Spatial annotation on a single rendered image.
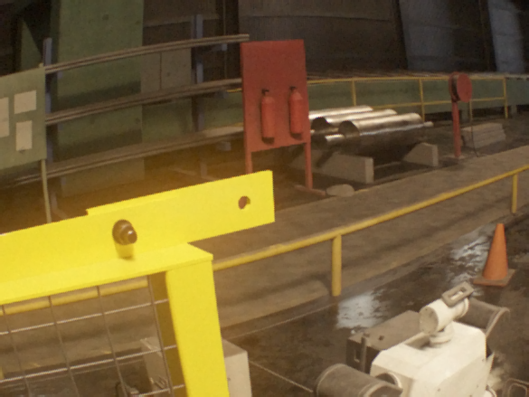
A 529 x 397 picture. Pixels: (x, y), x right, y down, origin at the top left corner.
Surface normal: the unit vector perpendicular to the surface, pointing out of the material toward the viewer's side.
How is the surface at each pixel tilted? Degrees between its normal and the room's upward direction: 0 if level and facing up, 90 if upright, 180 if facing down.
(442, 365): 45
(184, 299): 90
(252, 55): 90
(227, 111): 90
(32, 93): 90
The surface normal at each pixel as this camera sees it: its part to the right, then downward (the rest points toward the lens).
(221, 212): 0.60, 0.15
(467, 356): 0.36, -0.58
